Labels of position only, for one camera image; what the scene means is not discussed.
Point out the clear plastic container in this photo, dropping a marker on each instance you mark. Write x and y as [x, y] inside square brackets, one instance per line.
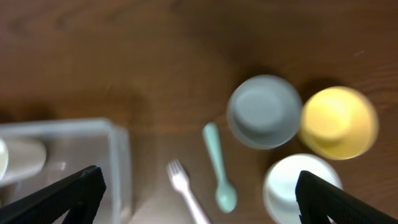
[72, 145]

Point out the grey plastic bowl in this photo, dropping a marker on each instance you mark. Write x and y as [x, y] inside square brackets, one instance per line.
[264, 112]

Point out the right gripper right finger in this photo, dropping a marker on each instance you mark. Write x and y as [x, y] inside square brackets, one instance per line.
[321, 202]

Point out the yellow plastic bowl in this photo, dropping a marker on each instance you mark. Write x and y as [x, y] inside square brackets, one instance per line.
[339, 123]

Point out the mint green plastic spoon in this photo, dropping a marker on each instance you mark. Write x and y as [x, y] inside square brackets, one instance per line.
[226, 195]

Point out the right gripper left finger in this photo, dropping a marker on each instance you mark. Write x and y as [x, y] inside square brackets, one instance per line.
[77, 196]

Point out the white plastic bowl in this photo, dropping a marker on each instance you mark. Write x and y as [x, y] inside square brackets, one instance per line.
[281, 180]

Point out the white plastic cup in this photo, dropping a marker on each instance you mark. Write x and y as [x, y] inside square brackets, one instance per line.
[21, 158]

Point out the white plastic fork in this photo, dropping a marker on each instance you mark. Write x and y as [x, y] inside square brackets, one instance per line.
[181, 183]

